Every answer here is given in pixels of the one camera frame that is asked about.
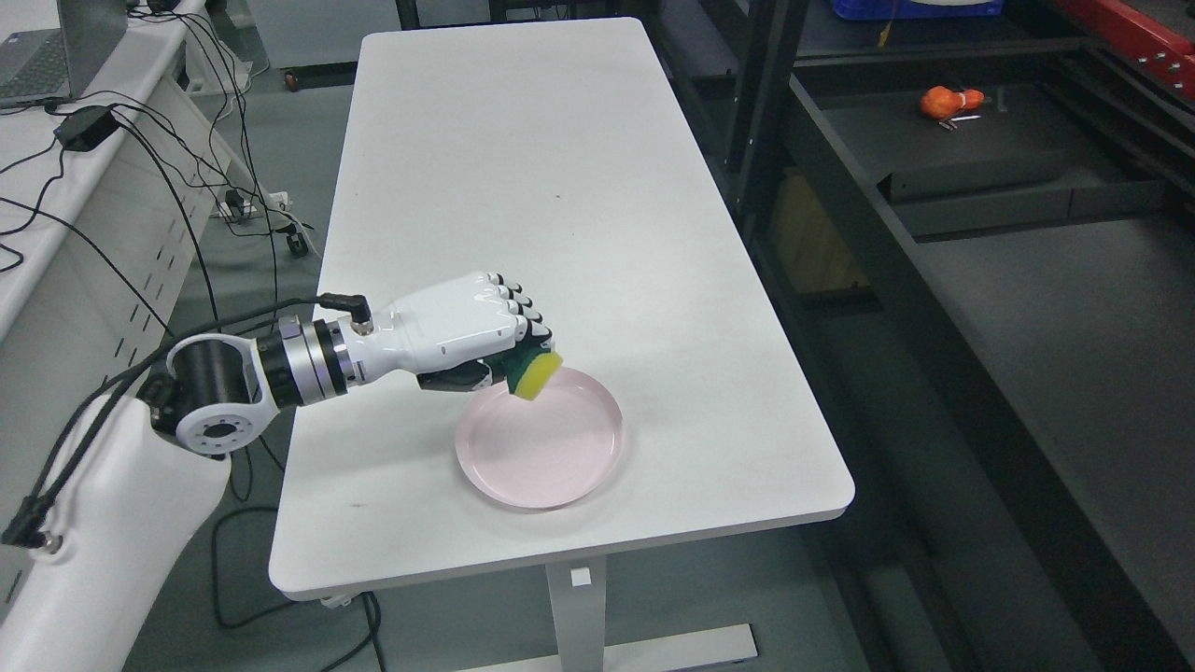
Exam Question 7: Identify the white robotic hand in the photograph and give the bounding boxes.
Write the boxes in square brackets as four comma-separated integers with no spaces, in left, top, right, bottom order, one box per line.
[338,271,554,391]

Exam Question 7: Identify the green yellow sponge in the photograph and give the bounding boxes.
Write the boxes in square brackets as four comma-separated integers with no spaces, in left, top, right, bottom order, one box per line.
[489,342,563,401]

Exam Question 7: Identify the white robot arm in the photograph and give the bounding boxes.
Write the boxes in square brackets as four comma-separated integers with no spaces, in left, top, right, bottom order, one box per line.
[4,319,355,671]

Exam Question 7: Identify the dark metal shelf rack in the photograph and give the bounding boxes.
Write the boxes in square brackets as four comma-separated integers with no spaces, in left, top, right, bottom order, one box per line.
[633,1,1191,671]

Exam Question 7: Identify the pink round plate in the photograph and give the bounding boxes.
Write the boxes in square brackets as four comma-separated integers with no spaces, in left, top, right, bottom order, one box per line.
[454,369,625,511]

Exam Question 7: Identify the white table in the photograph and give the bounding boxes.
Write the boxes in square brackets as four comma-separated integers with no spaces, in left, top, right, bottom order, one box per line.
[268,17,856,672]

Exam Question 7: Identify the white power strip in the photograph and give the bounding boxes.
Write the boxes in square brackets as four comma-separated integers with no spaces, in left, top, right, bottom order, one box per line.
[212,189,293,222]

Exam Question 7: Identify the white side desk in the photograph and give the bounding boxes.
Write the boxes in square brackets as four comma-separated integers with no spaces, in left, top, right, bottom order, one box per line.
[0,0,281,617]

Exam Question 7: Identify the black power adapter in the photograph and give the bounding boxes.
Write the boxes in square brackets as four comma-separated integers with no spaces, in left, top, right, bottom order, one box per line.
[54,105,120,152]

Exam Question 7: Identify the grey laptop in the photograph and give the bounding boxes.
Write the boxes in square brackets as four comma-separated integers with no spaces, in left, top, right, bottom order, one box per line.
[1,1,128,109]

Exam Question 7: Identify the blue plastic bin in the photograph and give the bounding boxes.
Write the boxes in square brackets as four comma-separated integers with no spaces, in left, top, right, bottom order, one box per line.
[831,1,1004,22]

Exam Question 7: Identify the orange toy object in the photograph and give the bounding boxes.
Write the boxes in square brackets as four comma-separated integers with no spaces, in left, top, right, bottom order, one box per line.
[919,86,986,120]

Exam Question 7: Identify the red metal beam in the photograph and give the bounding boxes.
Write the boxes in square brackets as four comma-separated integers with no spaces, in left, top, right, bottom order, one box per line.
[1058,1,1194,102]

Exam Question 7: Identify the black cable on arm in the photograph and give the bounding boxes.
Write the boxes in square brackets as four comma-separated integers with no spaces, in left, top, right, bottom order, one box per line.
[0,293,373,548]

